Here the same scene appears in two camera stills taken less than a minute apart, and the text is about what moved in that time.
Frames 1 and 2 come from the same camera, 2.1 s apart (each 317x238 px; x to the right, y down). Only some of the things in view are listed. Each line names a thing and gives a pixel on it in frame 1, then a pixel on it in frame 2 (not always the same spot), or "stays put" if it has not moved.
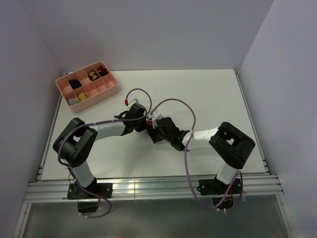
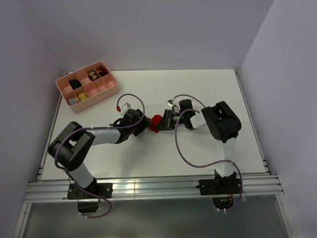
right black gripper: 151,132 to 166,123
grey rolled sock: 73,101 stays put
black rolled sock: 75,84 stays put
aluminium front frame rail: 52,191 stays put
